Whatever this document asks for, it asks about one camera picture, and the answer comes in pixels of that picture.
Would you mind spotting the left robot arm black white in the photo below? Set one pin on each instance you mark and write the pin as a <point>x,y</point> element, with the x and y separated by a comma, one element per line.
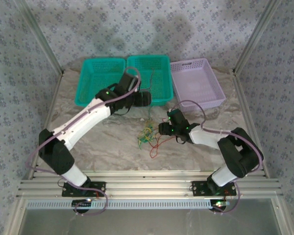
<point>88,120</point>

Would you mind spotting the teal plastic basket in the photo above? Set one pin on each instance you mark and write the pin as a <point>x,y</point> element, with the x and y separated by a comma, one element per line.
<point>88,80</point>
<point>161,80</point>

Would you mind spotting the purple plastic basket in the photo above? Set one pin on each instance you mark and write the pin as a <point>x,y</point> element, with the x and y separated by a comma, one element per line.
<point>198,83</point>

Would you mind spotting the marble pattern table sheet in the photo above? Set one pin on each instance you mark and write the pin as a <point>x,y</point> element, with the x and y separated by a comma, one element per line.
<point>112,151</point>

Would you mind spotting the black circuit board with LED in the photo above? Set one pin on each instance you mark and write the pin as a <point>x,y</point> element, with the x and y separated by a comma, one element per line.
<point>219,204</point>
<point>82,204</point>

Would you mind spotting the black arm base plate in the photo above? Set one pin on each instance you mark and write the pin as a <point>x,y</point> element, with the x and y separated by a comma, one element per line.
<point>100,189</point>
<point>198,188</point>

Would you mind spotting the aluminium front rail beam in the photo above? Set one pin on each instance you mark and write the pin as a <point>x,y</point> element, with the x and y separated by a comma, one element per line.
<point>149,186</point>

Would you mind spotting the aluminium side rail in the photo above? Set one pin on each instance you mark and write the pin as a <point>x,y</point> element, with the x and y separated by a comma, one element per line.
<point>47,117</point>
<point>242,98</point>

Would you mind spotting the aluminium frame post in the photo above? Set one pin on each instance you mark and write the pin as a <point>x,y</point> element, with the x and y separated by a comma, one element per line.
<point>41,36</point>
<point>256,36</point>

